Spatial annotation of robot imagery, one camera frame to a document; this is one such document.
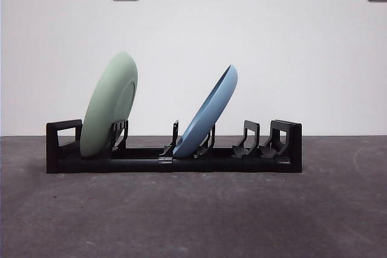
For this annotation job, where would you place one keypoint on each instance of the blue plate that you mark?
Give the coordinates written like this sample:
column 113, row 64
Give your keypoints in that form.
column 205, row 119

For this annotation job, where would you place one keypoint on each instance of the pale green plate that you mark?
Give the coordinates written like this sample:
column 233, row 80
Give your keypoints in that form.
column 102, row 104

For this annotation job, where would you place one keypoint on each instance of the black plastic plate rack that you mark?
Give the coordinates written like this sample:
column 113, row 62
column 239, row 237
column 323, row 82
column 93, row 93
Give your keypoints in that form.
column 211, row 164

